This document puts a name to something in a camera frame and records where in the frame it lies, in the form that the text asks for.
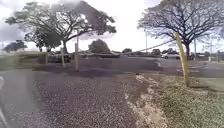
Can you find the grey asphalt road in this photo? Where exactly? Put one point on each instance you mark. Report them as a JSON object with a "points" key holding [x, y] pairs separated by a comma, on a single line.
{"points": [[133, 63]]}

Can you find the round dark tree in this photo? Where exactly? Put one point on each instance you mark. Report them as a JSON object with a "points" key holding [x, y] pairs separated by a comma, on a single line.
{"points": [[99, 46]]}

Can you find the thin pole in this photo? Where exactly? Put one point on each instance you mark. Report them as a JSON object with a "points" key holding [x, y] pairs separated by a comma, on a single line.
{"points": [[146, 41]]}

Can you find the dark gravelly asphalt path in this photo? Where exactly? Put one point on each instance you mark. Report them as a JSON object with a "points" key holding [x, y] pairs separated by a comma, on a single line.
{"points": [[76, 100]]}

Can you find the large spreading tree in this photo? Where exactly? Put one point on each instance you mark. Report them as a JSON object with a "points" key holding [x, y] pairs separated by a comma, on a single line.
{"points": [[65, 40]]}

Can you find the dark parked vehicle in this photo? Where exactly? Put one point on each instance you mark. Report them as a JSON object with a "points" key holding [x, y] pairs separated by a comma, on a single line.
{"points": [[57, 58]]}

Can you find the white car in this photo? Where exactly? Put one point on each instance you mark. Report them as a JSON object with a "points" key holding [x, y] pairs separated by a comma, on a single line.
{"points": [[170, 56]]}

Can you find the low dark tree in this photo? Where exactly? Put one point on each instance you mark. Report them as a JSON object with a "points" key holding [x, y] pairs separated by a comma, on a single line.
{"points": [[45, 38]]}

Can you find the large bare-branched tree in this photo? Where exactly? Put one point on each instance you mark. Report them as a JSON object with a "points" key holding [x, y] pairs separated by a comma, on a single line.
{"points": [[187, 40]]}

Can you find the grass patch with bare soil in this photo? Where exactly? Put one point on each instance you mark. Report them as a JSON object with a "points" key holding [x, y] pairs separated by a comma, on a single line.
{"points": [[186, 106]]}

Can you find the grass field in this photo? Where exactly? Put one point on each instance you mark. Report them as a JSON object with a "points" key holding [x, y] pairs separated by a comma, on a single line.
{"points": [[20, 60]]}

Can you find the small distant tree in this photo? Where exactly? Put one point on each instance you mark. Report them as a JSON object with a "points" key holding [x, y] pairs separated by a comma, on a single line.
{"points": [[15, 46]]}

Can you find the leaning yellow post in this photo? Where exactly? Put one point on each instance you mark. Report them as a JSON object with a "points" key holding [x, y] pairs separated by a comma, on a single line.
{"points": [[181, 56]]}

